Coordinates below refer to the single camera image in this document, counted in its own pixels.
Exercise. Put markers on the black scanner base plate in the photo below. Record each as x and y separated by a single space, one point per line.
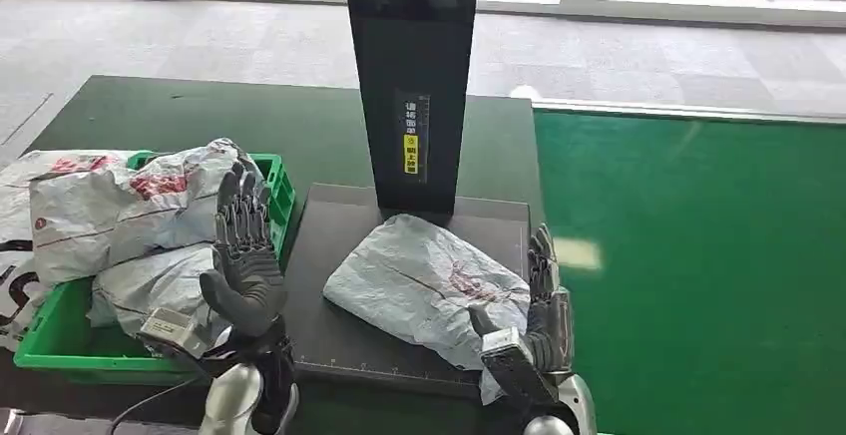
324 326

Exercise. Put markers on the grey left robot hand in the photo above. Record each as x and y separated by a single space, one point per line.
248 280

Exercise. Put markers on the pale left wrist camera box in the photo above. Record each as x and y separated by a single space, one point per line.
168 329

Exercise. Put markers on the pale conveyor edge rail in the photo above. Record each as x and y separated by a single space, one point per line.
694 111

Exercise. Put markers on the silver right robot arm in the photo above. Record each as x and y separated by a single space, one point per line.
578 405

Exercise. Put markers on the grey plastic parcel bag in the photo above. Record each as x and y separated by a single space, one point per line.
155 283

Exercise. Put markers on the yellow black column label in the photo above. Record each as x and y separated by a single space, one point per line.
411 154

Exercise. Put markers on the white parcel bag black print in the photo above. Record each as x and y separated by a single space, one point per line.
13 220

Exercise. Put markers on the grey parcel bag red print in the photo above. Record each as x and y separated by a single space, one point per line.
112 220
410 280

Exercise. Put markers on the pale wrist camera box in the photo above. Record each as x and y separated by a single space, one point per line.
515 366
168 329

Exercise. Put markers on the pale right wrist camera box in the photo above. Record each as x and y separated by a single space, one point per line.
515 366

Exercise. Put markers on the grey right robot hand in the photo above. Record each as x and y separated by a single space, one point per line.
552 326

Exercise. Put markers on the green plastic crate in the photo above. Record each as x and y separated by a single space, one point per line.
59 352

